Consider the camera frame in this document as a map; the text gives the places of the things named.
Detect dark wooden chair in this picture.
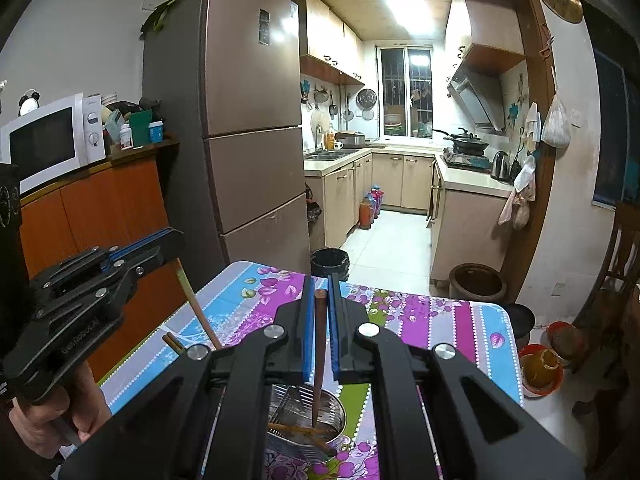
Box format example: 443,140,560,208
570,200,640,461

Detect beige wall cabinets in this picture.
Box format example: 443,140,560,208
299,0,366,86

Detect green cloth bag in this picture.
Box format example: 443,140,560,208
141,0,181,33

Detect kitchen window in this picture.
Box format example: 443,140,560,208
376,45,433,138

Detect beige cabinet above hood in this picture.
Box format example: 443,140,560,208
445,0,526,78

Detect black alarm clock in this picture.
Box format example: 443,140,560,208
17,89,41,117

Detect blue perforated utensil holder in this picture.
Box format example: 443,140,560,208
265,384,349,467

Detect hanging kitchen cloths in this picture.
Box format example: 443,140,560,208
497,155,538,231

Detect black trash bin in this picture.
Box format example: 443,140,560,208
310,247,349,283

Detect hanging round strainer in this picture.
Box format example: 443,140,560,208
357,88,377,121

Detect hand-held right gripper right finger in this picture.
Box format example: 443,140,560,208
327,274,586,480

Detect green box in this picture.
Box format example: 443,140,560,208
129,109,153,145

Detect person's left hand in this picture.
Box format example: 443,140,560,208
10,360,113,458

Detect brown refrigerator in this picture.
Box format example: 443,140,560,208
141,0,312,273

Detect brown ceramic jar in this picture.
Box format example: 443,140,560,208
448,263,503,303

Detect orange wooden cabinet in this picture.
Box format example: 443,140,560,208
17,135,201,381

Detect steel kitchen sink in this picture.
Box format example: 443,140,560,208
305,149,358,161

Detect beige kitchen base cabinets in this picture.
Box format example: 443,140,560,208
304,147,516,286

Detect brown basin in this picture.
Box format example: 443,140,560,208
545,321,583,361

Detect black bucket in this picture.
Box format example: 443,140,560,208
502,304,536,351

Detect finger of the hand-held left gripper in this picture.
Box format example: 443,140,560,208
30,227,186,299
35,250,166,327

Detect steel electric kettle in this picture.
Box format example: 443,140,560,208
490,151,512,182

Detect white microwave oven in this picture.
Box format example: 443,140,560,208
0,92,107,196

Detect orange basin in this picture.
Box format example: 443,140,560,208
517,344,563,398

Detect gas stove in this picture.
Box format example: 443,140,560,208
442,152,493,171

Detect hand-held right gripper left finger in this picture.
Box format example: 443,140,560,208
57,275,318,480

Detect floral striped tablecloth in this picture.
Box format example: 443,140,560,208
97,260,523,480

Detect black wok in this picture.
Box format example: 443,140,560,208
432,129,491,153

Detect white hanging plastic bag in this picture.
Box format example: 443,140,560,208
541,95,572,149

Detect steel range hood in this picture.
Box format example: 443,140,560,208
446,57,506,133

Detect dark barred window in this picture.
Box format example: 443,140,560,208
582,0,640,211

